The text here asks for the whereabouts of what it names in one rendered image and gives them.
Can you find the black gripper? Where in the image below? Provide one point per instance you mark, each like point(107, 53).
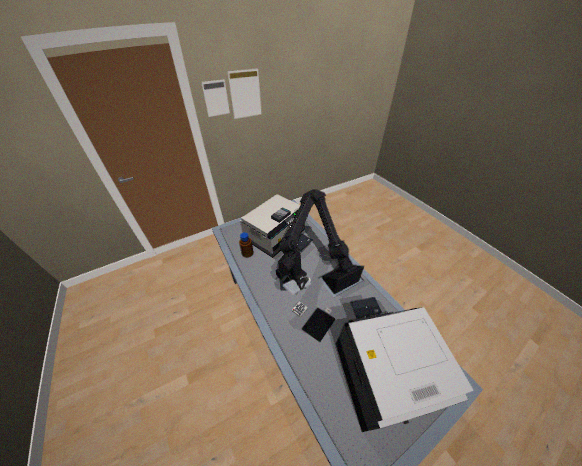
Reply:
point(297, 278)

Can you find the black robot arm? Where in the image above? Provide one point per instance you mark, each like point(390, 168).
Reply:
point(289, 244)

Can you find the white multi-well plate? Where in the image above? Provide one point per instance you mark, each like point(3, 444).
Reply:
point(292, 287)

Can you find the brown bottle with blue cap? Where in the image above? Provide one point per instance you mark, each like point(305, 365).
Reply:
point(246, 246)

